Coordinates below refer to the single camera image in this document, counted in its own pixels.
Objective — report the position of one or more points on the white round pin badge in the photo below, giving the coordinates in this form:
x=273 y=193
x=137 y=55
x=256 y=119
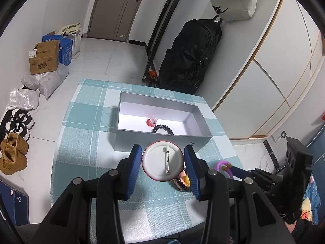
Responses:
x=157 y=165

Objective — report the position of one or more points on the printed blue cloth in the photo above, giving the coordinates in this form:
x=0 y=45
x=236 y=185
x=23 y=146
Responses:
x=311 y=195

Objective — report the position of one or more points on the small orange toy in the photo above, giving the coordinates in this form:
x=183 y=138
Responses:
x=152 y=74

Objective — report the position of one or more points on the grey rectangular box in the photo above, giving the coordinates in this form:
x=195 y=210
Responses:
x=157 y=99

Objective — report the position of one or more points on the white wardrobe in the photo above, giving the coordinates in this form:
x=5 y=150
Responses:
x=279 y=68

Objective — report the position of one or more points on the black metal frame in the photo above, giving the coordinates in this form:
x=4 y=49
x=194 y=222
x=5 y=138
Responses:
x=162 y=25

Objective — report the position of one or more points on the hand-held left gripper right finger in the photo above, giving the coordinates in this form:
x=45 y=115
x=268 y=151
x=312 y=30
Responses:
x=193 y=172

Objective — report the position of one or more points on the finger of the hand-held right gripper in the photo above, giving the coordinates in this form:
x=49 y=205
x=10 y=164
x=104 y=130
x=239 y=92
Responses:
x=241 y=174

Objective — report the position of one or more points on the white hanging bag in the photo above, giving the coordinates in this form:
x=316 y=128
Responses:
x=233 y=0

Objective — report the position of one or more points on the white tote bag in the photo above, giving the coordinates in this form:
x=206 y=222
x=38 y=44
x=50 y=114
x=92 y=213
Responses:
x=75 y=43

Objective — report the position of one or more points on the grey door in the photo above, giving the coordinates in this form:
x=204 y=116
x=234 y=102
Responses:
x=114 y=10

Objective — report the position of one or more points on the brown cardboard box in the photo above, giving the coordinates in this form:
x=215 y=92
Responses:
x=44 y=61

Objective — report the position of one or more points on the person's right forearm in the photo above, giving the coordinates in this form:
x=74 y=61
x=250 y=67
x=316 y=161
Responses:
x=304 y=231

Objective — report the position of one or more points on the black and white sneaker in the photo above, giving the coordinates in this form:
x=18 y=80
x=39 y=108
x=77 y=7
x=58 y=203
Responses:
x=24 y=119
x=14 y=129

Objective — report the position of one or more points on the blue cardboard box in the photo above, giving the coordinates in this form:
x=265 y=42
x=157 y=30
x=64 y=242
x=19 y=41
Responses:
x=65 y=50

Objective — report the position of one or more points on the blue shoe box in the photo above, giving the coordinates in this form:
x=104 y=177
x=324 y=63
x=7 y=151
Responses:
x=15 y=203

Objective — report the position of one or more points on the black backpack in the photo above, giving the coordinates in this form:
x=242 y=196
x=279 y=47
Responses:
x=190 y=56

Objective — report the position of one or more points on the clear crumpled plastic bag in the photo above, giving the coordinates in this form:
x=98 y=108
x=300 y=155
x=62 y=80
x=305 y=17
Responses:
x=24 y=99

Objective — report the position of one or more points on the wall socket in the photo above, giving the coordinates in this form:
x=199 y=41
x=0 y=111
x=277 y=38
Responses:
x=282 y=134

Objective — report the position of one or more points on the teal checked tablecloth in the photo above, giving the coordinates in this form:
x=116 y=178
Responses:
x=83 y=137

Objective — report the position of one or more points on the grey plastic mailer bag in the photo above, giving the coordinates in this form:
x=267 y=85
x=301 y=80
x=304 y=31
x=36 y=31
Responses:
x=50 y=81

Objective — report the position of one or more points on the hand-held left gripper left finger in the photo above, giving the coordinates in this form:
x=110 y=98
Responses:
x=133 y=167

